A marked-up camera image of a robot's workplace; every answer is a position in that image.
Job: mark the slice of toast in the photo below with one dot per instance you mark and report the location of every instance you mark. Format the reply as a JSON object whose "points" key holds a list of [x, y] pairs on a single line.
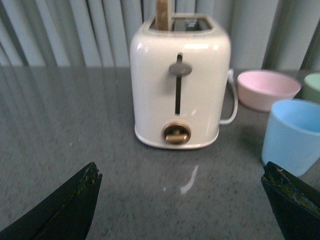
{"points": [[163, 15]]}

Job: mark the grey curtain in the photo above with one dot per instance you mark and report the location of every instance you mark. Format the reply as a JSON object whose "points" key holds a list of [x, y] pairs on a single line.
{"points": [[265, 34]]}

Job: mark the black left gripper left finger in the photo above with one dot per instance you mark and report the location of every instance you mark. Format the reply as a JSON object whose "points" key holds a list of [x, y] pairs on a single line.
{"points": [[66, 214]]}

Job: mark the green cup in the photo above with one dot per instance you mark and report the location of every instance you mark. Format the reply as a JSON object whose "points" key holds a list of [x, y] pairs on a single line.
{"points": [[311, 88]]}

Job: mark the light blue cup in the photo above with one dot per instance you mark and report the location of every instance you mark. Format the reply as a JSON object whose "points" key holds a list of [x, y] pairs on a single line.
{"points": [[292, 137]]}

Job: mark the cream white toaster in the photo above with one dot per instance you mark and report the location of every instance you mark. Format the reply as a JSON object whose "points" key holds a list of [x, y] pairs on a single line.
{"points": [[178, 80]]}

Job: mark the pink bowl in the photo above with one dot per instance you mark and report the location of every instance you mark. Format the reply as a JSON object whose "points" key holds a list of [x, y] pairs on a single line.
{"points": [[260, 89]]}

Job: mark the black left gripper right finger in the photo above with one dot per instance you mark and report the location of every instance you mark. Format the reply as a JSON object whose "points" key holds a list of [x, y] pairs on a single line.
{"points": [[295, 204]]}

